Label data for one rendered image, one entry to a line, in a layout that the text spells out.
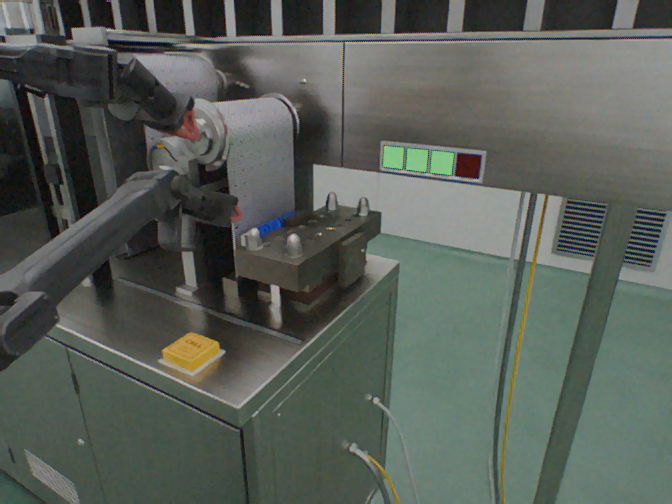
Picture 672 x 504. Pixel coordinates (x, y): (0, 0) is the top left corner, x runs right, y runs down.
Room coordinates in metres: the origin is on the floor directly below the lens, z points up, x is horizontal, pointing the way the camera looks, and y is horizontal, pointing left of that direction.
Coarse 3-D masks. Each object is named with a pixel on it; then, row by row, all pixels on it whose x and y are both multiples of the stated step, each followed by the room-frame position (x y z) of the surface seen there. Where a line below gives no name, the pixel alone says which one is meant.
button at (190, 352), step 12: (192, 336) 0.72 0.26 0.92; (168, 348) 0.68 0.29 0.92; (180, 348) 0.68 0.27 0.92; (192, 348) 0.68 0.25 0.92; (204, 348) 0.68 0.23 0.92; (216, 348) 0.69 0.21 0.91; (168, 360) 0.66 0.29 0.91; (180, 360) 0.65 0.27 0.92; (192, 360) 0.64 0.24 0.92; (204, 360) 0.66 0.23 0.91
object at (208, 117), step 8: (200, 112) 0.95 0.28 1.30; (208, 112) 0.95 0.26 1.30; (208, 120) 0.94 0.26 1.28; (216, 120) 0.94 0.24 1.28; (216, 128) 0.93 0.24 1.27; (216, 136) 0.94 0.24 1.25; (184, 144) 0.98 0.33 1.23; (216, 144) 0.94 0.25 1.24; (216, 152) 0.94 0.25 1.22; (200, 160) 0.96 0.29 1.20; (208, 160) 0.95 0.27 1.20
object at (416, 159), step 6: (408, 150) 1.08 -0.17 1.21; (414, 150) 1.07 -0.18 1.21; (420, 150) 1.07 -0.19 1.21; (426, 150) 1.06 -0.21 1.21; (408, 156) 1.08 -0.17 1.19; (414, 156) 1.07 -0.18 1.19; (420, 156) 1.07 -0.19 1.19; (426, 156) 1.06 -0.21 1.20; (408, 162) 1.08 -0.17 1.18; (414, 162) 1.07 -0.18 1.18; (420, 162) 1.07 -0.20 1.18; (426, 162) 1.06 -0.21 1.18; (408, 168) 1.08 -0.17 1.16; (414, 168) 1.07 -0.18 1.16; (420, 168) 1.06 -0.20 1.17; (426, 168) 1.06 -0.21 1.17
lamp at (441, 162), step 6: (432, 156) 1.05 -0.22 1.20; (438, 156) 1.04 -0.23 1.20; (444, 156) 1.04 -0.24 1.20; (450, 156) 1.03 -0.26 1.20; (432, 162) 1.05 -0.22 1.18; (438, 162) 1.04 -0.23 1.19; (444, 162) 1.04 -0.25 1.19; (450, 162) 1.03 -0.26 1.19; (432, 168) 1.05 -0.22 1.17; (438, 168) 1.04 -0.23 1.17; (444, 168) 1.04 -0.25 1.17; (450, 168) 1.03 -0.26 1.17; (450, 174) 1.03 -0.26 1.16
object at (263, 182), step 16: (240, 160) 0.97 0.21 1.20; (256, 160) 1.02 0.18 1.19; (272, 160) 1.07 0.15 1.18; (288, 160) 1.13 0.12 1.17; (240, 176) 0.97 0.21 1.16; (256, 176) 1.02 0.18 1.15; (272, 176) 1.07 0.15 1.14; (288, 176) 1.13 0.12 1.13; (240, 192) 0.97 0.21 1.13; (256, 192) 1.01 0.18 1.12; (272, 192) 1.07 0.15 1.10; (288, 192) 1.12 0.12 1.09; (240, 208) 0.96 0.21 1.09; (256, 208) 1.01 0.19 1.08; (272, 208) 1.06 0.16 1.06; (288, 208) 1.12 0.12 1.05; (240, 224) 0.96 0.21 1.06; (256, 224) 1.01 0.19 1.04
